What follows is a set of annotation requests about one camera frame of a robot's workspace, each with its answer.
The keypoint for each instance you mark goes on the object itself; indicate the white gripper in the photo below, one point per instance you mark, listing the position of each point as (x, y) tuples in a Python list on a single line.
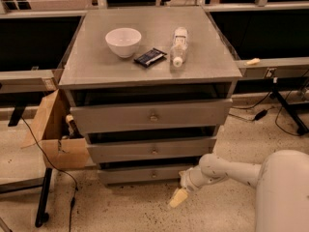
[(187, 182)]

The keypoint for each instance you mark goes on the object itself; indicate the grey bottom drawer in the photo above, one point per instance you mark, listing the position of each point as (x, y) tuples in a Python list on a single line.
[(142, 174)]

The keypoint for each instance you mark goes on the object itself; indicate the grey drawer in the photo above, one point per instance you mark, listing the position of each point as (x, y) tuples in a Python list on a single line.
[(151, 149), (142, 174), (150, 115)]

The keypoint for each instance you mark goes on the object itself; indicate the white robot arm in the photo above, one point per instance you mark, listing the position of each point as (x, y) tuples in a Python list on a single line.
[(281, 183)]

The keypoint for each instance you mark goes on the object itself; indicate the grey middle drawer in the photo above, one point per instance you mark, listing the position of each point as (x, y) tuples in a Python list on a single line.
[(151, 149)]

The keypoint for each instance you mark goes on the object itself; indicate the grey top drawer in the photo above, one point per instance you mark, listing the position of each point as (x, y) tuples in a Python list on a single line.
[(150, 115)]

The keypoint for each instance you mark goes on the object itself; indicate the grey drawer cabinet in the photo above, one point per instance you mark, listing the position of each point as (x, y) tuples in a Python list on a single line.
[(149, 89)]

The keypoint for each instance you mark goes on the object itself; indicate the brown cardboard box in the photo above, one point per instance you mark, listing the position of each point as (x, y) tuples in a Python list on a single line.
[(48, 129)]

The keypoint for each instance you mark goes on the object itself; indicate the black table leg left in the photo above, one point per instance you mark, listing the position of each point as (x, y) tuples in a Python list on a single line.
[(42, 215)]

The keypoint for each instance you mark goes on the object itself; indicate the dark blue snack packet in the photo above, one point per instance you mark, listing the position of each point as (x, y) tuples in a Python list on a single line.
[(150, 57)]

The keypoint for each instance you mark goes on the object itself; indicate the clear plastic water bottle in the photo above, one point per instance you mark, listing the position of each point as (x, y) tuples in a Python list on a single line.
[(179, 47)]

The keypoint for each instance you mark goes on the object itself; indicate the black stand leg right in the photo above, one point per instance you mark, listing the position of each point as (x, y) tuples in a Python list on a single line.
[(301, 127)]

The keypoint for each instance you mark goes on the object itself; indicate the small yellow foam piece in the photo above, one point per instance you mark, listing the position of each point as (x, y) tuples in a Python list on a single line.
[(253, 61)]

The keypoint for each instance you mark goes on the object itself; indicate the white ceramic bowl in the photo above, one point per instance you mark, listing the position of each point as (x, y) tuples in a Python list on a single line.
[(123, 42)]

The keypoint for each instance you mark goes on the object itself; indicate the wall power outlet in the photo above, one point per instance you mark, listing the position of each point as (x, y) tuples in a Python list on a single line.
[(270, 73)]

